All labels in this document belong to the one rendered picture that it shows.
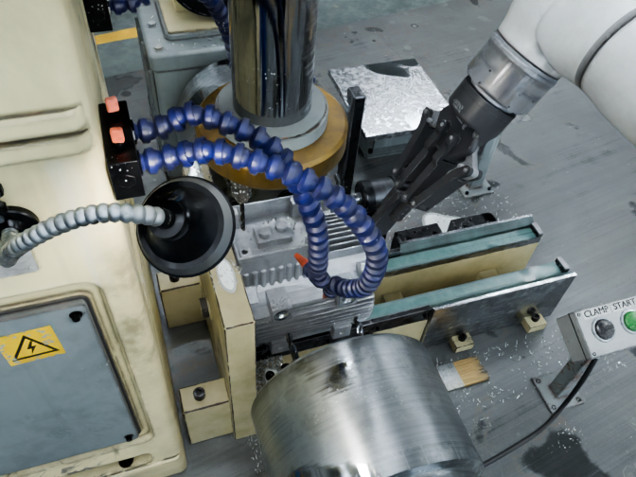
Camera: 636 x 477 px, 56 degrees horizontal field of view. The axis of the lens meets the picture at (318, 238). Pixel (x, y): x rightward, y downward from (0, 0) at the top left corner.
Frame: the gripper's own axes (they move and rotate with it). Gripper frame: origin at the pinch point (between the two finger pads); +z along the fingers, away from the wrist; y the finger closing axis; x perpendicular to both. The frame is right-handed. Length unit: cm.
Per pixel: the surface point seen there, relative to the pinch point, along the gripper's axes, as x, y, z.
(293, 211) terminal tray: -6.1, -9.0, 10.8
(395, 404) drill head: -5.8, 24.8, 7.1
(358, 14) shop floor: 145, -254, 51
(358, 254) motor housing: 3.3, -2.3, 10.6
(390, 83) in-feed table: 39, -64, 8
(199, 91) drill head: -14.3, -39.8, 14.1
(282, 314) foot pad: -6.6, 3.3, 19.8
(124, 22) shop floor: 31, -269, 116
